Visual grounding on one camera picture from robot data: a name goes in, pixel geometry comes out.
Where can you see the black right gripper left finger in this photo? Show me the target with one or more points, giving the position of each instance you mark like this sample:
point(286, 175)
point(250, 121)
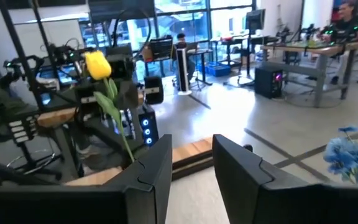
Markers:
point(141, 193)

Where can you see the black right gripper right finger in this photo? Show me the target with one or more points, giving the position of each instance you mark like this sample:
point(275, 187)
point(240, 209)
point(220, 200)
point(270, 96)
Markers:
point(247, 193)

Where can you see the blue artificial flower bunch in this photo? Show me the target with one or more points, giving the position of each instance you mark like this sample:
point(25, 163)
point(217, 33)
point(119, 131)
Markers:
point(343, 155)

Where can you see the yellow artificial tulip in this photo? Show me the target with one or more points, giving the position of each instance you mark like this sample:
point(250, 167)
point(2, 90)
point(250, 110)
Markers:
point(97, 65)

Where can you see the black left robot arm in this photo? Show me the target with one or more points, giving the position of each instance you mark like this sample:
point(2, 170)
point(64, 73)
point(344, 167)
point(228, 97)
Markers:
point(20, 129)

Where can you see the computer tower with blue lights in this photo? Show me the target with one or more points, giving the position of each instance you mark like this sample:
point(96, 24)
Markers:
point(152, 124)

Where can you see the black box with white label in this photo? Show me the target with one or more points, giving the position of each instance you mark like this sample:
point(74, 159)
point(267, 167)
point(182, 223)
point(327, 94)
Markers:
point(154, 96)

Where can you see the computer tower with pink light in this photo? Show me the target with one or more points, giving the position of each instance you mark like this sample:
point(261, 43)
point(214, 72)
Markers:
point(266, 84)

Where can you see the blue plastic bin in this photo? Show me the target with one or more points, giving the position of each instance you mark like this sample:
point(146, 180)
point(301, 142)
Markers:
point(217, 70)

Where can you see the white tower fan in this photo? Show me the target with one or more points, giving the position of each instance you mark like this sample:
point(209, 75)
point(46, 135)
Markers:
point(182, 71)

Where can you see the black standing desk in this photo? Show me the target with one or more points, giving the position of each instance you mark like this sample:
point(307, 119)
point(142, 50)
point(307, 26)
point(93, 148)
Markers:
point(202, 51)

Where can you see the person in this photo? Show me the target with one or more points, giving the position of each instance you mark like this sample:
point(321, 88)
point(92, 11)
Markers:
point(181, 38)
point(346, 28)

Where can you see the wood-topped workbench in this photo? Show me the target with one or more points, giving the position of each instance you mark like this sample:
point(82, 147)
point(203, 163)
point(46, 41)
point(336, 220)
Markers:
point(322, 51)

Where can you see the black computer monitor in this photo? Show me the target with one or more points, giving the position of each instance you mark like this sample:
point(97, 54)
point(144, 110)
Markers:
point(256, 19)

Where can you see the dark hanging screen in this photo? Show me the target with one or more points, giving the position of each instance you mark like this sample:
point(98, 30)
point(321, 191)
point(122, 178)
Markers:
point(120, 9)

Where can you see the black metal table frame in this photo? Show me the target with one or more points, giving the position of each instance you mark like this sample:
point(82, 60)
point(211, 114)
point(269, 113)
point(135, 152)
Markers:
point(191, 167)

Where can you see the black frame post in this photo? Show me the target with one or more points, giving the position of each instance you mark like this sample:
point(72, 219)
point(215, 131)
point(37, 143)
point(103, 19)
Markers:
point(17, 49)

